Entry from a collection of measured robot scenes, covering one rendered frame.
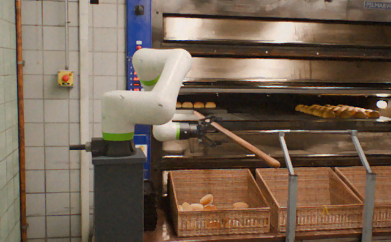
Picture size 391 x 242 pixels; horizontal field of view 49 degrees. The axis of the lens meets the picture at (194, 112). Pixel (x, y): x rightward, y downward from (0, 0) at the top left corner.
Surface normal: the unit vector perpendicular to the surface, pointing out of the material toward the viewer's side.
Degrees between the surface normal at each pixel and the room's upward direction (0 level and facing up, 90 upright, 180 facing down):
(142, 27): 90
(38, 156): 90
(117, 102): 86
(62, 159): 90
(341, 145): 72
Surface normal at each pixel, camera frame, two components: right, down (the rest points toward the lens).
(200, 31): 0.16, -0.24
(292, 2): 0.16, 0.11
